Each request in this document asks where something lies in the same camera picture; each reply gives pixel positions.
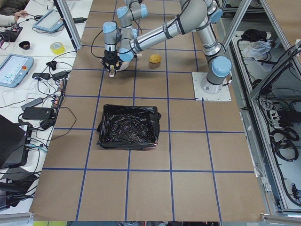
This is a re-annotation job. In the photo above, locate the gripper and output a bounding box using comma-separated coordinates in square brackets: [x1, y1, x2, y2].
[102, 50, 121, 72]

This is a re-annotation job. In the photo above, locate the beige plastic dustpan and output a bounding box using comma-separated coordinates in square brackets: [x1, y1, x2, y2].
[101, 55, 130, 78]

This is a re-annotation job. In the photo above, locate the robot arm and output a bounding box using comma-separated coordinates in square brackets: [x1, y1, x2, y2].
[116, 0, 148, 28]
[101, 0, 232, 95]

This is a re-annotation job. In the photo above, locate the black-lined trash bin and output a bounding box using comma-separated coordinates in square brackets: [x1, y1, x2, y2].
[97, 104, 161, 150]

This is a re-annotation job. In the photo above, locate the person's hand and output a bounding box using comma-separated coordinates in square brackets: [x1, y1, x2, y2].
[14, 10, 28, 22]

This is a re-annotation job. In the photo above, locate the yellow tape roll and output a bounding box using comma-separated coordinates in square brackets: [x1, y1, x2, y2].
[50, 42, 65, 55]

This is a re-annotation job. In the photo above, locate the blue teach pendant far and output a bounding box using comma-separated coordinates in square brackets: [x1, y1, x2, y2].
[33, 9, 64, 33]

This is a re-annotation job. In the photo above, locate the blue teach pendant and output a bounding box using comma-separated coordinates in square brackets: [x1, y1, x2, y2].
[0, 54, 34, 88]
[33, 9, 64, 33]

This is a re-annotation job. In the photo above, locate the small black bowl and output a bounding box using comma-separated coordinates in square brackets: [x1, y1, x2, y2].
[18, 40, 31, 50]

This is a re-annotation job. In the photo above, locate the black power adapter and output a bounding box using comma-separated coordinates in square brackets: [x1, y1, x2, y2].
[22, 107, 54, 120]

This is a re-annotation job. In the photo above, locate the black computer mouse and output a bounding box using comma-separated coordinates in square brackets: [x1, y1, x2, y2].
[40, 120, 55, 130]

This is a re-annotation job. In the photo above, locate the blue teach pendant near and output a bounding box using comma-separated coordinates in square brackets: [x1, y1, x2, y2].
[0, 54, 34, 88]

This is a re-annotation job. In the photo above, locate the crumpled white cloth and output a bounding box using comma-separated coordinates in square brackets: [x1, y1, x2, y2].
[242, 41, 271, 61]

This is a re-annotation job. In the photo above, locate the aluminium frame post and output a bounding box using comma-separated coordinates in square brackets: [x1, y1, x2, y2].
[54, 0, 82, 51]

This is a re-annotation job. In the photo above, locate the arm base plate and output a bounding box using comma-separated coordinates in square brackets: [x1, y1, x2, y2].
[192, 72, 231, 102]

